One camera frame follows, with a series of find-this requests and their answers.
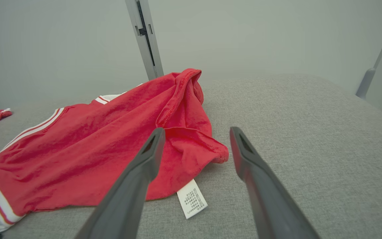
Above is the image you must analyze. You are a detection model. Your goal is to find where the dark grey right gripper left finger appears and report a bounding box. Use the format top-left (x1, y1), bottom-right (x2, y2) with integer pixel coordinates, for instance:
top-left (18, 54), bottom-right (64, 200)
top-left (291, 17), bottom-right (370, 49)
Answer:
top-left (75, 127), bottom-right (166, 239)

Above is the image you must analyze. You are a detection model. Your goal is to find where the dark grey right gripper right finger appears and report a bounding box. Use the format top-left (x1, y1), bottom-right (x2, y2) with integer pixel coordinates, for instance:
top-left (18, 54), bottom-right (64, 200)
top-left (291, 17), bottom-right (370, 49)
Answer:
top-left (230, 126), bottom-right (321, 239)

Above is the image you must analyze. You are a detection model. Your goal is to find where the red jersey with number print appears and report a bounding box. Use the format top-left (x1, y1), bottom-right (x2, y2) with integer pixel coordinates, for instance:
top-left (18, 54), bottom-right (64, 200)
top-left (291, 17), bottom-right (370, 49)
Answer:
top-left (0, 68), bottom-right (229, 238)

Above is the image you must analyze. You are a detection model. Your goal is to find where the grey fabric sofa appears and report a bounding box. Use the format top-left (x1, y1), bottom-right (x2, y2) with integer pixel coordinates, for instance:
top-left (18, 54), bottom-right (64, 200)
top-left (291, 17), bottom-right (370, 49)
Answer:
top-left (0, 74), bottom-right (382, 239)

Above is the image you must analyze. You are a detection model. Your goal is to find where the grey partition post with feet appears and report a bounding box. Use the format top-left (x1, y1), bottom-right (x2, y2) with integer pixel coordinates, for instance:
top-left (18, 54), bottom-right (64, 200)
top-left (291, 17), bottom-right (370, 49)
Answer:
top-left (125, 0), bottom-right (164, 81)
top-left (356, 2), bottom-right (382, 100)

